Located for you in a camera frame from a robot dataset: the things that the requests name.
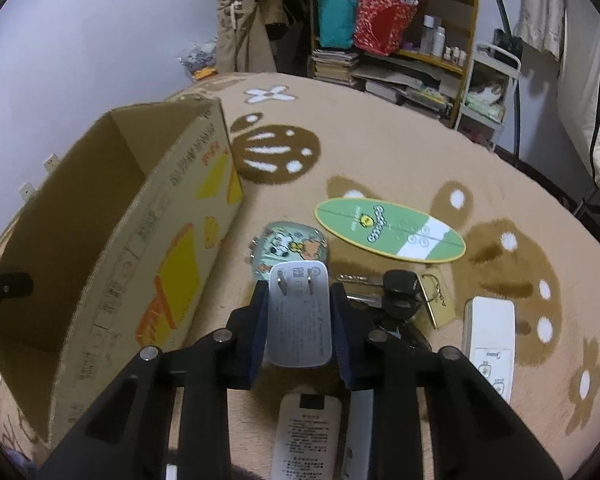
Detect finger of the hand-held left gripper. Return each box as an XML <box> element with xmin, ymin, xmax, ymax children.
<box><xmin>0</xmin><ymin>269</ymin><xmax>34</xmax><ymax>315</ymax></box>

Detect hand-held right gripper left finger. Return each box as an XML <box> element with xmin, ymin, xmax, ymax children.
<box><xmin>35</xmin><ymin>280</ymin><xmax>270</xmax><ymax>480</ymax></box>

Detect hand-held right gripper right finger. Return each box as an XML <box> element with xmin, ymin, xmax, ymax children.
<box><xmin>330</xmin><ymin>282</ymin><xmax>563</xmax><ymax>480</ymax></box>

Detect white power adapter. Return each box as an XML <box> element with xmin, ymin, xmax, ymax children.
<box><xmin>266</xmin><ymin>261</ymin><xmax>332</xmax><ymax>368</ymax></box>

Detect light blue power bank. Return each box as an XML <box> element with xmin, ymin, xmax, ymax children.
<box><xmin>346</xmin><ymin>390</ymin><xmax>376</xmax><ymax>480</ymax></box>

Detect black car key bunch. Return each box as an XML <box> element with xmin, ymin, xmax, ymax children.
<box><xmin>336</xmin><ymin>269</ymin><xmax>433</xmax><ymax>356</ymax></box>

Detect small white remote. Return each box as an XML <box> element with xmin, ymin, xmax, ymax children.
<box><xmin>462</xmin><ymin>296</ymin><xmax>517</xmax><ymax>406</ymax></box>

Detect cardboard box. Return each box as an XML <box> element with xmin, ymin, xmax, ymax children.
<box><xmin>0</xmin><ymin>97</ymin><xmax>246</xmax><ymax>451</ymax></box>

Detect white power bank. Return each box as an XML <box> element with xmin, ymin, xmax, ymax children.
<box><xmin>270</xmin><ymin>392</ymin><xmax>346</xmax><ymax>480</ymax></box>

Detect cartoon printed rounded case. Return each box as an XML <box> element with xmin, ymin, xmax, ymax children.
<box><xmin>249</xmin><ymin>222</ymin><xmax>331</xmax><ymax>281</ymax></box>

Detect green oval mat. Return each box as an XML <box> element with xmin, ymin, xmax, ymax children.
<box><xmin>314</xmin><ymin>197</ymin><xmax>467</xmax><ymax>265</ymax></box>

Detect brown flower printed blanket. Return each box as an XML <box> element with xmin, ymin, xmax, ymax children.
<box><xmin>0</xmin><ymin>72</ymin><xmax>600</xmax><ymax>480</ymax></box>

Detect stack of books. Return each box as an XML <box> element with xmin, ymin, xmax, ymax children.
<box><xmin>310</xmin><ymin>49</ymin><xmax>361</xmax><ymax>86</ymax></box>

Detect white metal cart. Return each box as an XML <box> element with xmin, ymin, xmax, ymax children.
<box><xmin>455</xmin><ymin>42</ymin><xmax>523</xmax><ymax>153</ymax></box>

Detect beige hanging clothes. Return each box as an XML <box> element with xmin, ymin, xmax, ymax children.
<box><xmin>217</xmin><ymin>0</ymin><xmax>278</xmax><ymax>73</ymax></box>

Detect dark hanging clothes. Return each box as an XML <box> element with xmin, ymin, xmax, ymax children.
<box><xmin>260</xmin><ymin>0</ymin><xmax>313</xmax><ymax>76</ymax></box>

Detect white bottle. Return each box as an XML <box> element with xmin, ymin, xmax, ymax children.
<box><xmin>422</xmin><ymin>15</ymin><xmax>447</xmax><ymax>56</ymax></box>

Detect red patterned bag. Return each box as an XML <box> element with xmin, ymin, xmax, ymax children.
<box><xmin>354</xmin><ymin>0</ymin><xmax>423</xmax><ymax>56</ymax></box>

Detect teal bag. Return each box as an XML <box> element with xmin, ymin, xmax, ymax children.
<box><xmin>316</xmin><ymin>0</ymin><xmax>361</xmax><ymax>51</ymax></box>

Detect wooden bookshelf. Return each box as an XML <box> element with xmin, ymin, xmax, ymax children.
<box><xmin>307</xmin><ymin>0</ymin><xmax>481</xmax><ymax>128</ymax></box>

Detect white hanging cloth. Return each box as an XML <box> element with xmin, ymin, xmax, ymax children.
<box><xmin>517</xmin><ymin>0</ymin><xmax>600</xmax><ymax>188</ymax></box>

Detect brass tag keychain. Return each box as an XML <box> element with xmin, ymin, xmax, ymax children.
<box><xmin>420</xmin><ymin>267</ymin><xmax>456</xmax><ymax>331</ymax></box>

